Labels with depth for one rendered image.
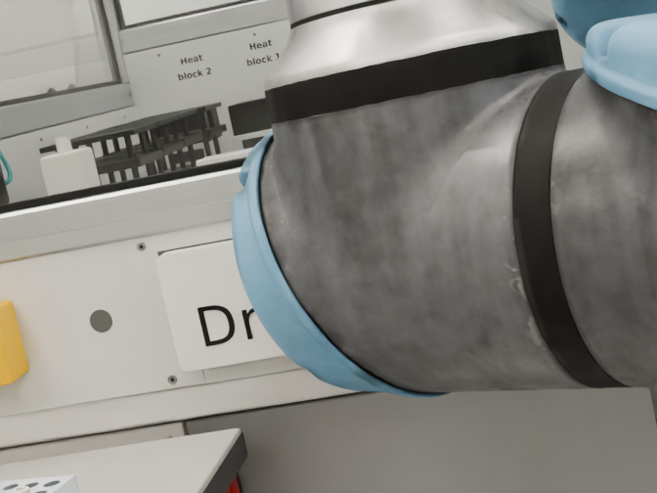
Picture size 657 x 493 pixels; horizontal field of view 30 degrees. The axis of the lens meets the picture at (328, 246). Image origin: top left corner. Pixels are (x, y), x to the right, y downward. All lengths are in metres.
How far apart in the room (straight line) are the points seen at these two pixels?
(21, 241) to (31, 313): 0.07
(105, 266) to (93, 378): 0.11
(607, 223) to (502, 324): 0.06
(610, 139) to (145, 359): 0.81
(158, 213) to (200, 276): 0.07
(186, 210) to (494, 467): 0.37
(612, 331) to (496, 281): 0.04
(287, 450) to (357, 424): 0.07
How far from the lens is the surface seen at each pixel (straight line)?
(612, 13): 0.65
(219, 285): 1.10
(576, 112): 0.41
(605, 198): 0.39
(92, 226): 1.14
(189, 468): 1.05
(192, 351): 1.13
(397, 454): 1.15
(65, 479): 0.98
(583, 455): 1.15
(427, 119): 0.43
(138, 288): 1.14
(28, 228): 1.17
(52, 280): 1.17
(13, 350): 1.17
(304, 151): 0.45
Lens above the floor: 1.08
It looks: 9 degrees down
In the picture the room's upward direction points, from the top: 12 degrees counter-clockwise
